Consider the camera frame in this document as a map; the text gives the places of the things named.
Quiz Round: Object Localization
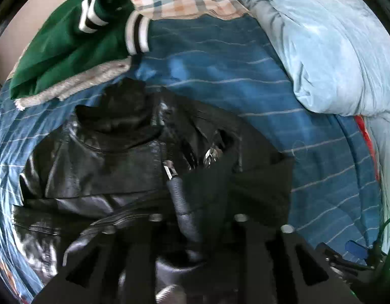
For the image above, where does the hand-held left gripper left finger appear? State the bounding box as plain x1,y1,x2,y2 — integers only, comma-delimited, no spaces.
33,214,165,304

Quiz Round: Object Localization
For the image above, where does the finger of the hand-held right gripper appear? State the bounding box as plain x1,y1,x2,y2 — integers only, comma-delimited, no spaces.
315,240,374,270

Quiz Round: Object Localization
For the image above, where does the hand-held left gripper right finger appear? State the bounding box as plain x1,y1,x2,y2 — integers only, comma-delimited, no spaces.
228,214,363,304

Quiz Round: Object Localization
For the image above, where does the black leather jacket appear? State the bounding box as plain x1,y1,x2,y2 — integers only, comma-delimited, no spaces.
12,78,295,304

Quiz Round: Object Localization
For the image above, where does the red cloth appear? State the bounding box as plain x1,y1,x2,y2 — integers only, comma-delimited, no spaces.
355,116,381,182

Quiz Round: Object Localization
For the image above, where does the blue striped bed sheet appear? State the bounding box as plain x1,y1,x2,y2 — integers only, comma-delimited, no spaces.
0,15,383,303

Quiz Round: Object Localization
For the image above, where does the light blue duvet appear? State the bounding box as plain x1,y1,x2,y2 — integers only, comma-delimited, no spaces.
221,0,390,178

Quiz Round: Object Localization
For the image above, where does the green varsity jacket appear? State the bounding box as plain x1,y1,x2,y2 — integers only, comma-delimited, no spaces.
9,0,151,111

